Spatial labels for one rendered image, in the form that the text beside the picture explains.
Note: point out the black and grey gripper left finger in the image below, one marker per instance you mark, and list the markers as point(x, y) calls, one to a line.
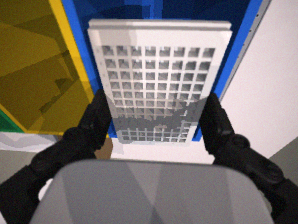
point(19, 195)

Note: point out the green open bin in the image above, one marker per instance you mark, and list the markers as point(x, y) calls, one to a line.
point(7, 125)

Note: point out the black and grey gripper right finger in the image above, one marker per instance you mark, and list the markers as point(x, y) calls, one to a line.
point(234, 151)

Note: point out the blue open-top bin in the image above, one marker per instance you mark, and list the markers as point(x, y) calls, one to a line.
point(240, 13)

